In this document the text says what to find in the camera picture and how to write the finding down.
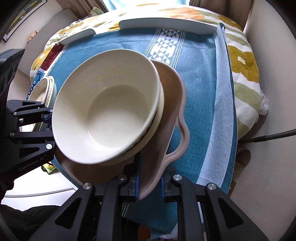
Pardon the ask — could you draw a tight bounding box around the brown curtain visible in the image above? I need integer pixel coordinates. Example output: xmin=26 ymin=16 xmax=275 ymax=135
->
xmin=57 ymin=0 xmax=108 ymax=19
xmin=189 ymin=0 xmax=253 ymax=29

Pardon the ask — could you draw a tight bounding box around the blue patterned table cloth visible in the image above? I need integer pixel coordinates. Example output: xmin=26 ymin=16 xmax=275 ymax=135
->
xmin=26 ymin=22 xmax=238 ymax=239

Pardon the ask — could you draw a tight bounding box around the black curved floor lamp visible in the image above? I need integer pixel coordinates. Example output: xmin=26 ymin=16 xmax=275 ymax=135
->
xmin=238 ymin=129 xmax=296 ymax=144

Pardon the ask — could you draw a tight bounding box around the grey bed headboard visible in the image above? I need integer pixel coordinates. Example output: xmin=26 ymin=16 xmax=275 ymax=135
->
xmin=8 ymin=9 xmax=78 ymax=100

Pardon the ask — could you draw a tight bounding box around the cream yellow bowl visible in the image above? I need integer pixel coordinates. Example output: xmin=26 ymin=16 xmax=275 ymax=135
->
xmin=99 ymin=86 xmax=165 ymax=166

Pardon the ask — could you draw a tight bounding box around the right brown curtain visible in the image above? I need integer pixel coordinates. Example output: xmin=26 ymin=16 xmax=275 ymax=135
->
xmin=189 ymin=0 xmax=253 ymax=29

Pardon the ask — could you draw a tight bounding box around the pink handled dish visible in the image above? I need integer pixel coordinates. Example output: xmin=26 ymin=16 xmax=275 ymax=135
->
xmin=53 ymin=60 xmax=190 ymax=199

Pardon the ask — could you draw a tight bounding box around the green striped pillow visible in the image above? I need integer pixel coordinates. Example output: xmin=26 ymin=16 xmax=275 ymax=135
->
xmin=88 ymin=6 xmax=104 ymax=17

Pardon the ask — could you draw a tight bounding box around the floral striped duvet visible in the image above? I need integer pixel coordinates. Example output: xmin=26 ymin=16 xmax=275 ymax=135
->
xmin=29 ymin=4 xmax=261 ymax=138

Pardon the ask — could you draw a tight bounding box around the framed houses picture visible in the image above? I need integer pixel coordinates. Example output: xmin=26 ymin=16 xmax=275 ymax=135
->
xmin=3 ymin=0 xmax=47 ymax=42

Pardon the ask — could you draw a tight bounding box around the left brown curtain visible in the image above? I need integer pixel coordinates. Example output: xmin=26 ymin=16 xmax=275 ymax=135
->
xmin=57 ymin=0 xmax=108 ymax=19

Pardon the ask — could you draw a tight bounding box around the white tray table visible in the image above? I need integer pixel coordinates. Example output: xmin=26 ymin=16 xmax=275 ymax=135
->
xmin=58 ymin=17 xmax=218 ymax=46

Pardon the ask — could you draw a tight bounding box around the white duck print plate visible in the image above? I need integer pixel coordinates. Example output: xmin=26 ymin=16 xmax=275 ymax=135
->
xmin=28 ymin=76 xmax=58 ymax=108

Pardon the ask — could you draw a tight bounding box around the small pink figurine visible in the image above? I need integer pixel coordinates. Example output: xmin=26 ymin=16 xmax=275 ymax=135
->
xmin=27 ymin=30 xmax=38 ymax=44

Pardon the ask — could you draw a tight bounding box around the white bowl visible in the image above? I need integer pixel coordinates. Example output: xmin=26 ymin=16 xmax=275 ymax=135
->
xmin=52 ymin=49 xmax=161 ymax=164

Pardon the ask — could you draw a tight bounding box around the light blue window cloth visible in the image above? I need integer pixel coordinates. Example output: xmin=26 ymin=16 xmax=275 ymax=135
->
xmin=102 ymin=0 xmax=190 ymax=9

